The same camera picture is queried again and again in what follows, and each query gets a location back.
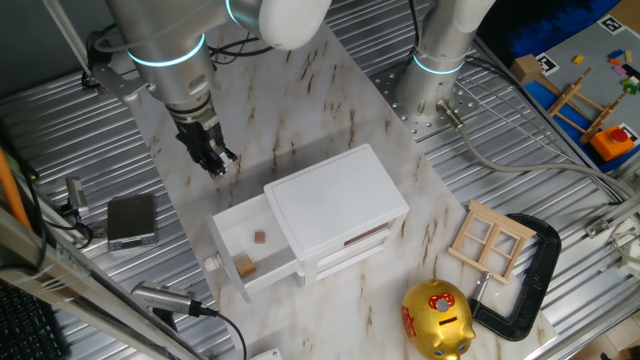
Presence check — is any small metal corner bracket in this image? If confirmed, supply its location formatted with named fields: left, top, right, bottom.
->
left=584, top=218, right=612, bottom=239

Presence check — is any blue foam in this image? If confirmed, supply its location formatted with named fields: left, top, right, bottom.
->
left=507, top=0, right=624, bottom=59

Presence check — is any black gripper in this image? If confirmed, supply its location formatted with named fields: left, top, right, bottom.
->
left=173, top=115, right=239, bottom=179

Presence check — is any black keyboard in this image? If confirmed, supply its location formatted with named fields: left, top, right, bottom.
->
left=0, top=279, right=71, bottom=360

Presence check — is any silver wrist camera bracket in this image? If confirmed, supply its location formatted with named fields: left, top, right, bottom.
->
left=89, top=62, right=151, bottom=104

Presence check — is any orange red button box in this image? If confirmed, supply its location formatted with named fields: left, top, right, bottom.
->
left=588, top=124, right=636, bottom=162

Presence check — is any gold piggy bank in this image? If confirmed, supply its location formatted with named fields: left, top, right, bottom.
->
left=400, top=278, right=477, bottom=360

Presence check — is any white cable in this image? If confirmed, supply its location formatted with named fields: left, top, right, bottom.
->
left=610, top=219, right=640, bottom=279

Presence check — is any gray robot cable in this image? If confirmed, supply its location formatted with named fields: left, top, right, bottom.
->
left=436, top=98, right=636, bottom=201

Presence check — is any orange pole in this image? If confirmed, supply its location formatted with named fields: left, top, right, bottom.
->
left=0, top=147, right=32, bottom=231

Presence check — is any small silver camera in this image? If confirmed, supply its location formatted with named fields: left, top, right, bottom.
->
left=64, top=176, right=90, bottom=217

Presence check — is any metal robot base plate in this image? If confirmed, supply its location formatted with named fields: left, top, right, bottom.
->
left=372, top=59, right=481, bottom=144

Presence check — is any wooden window frame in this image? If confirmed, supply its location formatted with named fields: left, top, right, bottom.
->
left=447, top=199, right=537, bottom=286

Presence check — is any black base cable bundle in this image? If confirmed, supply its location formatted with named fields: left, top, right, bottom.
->
left=407, top=0, right=422, bottom=57

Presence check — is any metal stand rod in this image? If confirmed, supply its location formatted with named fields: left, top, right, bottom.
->
left=42, top=0, right=107, bottom=94

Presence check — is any aluminium frame beam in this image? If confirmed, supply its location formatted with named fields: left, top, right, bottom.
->
left=0, top=207, right=201, bottom=360

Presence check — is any gray brick baseplate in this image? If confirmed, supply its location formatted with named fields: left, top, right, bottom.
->
left=529, top=19, right=640, bottom=136

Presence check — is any black C-clamp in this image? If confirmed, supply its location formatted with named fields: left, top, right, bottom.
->
left=468, top=213, right=563, bottom=343

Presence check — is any white cabinet body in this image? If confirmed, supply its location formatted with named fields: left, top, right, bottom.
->
left=263, top=143, right=410, bottom=287

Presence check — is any large wooden cube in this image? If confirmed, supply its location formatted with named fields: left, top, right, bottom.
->
left=234, top=254, right=258, bottom=279

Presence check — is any black camera cable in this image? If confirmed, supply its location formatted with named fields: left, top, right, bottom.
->
left=22, top=164, right=96, bottom=251
left=192, top=302, right=249, bottom=360

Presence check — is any silver digital scale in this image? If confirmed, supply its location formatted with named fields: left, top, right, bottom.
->
left=106, top=193, right=159, bottom=253

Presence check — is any silver ribbed camera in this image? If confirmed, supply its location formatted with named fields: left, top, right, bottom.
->
left=130, top=280, right=206, bottom=331

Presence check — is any black white fiducial marker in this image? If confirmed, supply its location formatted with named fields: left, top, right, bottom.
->
left=597, top=13, right=629, bottom=36
left=535, top=52, right=561, bottom=77
left=618, top=122, right=640, bottom=144

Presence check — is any tan cardboard cube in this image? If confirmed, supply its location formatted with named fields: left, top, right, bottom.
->
left=509, top=53, right=544, bottom=86

